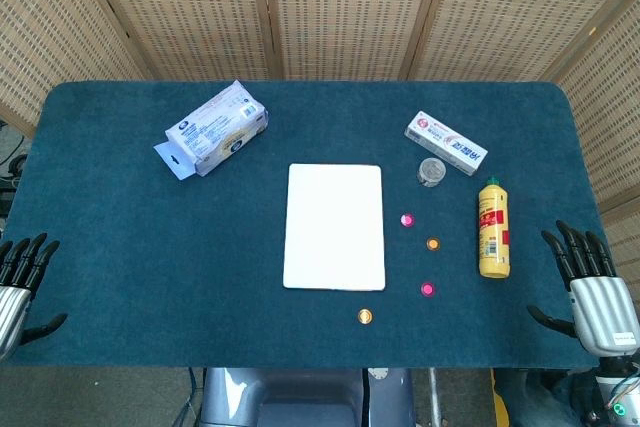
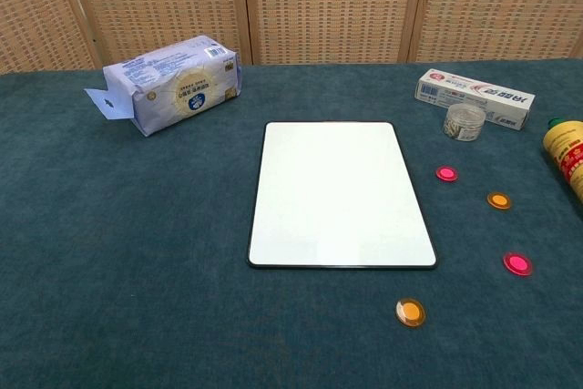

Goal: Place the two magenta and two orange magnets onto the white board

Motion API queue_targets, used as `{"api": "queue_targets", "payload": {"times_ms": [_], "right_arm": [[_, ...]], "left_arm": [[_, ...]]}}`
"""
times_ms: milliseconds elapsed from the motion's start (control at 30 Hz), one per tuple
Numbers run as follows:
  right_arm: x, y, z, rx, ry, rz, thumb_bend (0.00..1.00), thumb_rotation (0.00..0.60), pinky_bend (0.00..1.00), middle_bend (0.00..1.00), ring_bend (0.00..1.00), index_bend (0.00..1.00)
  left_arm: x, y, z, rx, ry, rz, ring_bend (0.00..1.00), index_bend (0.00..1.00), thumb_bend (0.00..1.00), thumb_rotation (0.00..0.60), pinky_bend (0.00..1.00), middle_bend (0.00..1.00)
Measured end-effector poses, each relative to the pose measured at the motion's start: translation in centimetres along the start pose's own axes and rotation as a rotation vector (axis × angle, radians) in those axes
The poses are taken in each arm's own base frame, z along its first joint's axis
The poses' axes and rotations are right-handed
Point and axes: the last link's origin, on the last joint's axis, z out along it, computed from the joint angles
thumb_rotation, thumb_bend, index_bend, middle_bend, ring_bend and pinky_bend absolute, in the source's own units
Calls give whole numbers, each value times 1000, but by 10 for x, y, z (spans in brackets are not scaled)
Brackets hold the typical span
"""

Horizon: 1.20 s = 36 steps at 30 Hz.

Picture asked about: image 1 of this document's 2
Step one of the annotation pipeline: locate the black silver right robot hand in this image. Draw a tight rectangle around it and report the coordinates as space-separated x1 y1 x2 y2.
527 220 640 358

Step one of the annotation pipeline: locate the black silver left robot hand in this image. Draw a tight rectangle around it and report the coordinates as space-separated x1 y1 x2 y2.
0 232 69 361

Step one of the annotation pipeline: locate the white magnetic board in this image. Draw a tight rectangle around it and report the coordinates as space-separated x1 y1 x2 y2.
282 162 387 292

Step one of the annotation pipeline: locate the teal table cloth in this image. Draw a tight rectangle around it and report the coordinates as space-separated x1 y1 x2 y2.
2 80 636 369

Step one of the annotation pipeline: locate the yellow bottle green cap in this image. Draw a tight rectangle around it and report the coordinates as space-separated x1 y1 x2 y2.
477 175 512 279

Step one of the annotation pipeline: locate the metal table leg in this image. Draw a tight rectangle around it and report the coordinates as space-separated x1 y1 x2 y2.
428 367 443 427

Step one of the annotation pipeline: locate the small clear plastic jar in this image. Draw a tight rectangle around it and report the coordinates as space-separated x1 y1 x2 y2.
416 157 448 187

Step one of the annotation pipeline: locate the white toothpaste box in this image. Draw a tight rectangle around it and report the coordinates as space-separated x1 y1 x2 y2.
403 110 489 177

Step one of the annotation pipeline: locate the lavender tissue pack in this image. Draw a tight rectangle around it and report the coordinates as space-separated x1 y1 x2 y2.
152 79 269 182

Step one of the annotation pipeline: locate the grey robot torso base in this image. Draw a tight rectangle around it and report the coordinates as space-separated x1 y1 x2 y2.
199 366 416 427

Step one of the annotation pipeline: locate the woven bamboo folding screen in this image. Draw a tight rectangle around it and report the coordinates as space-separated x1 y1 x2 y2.
0 0 640 308

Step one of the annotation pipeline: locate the black coiled cable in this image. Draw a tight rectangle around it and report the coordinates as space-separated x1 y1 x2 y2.
0 119 32 198

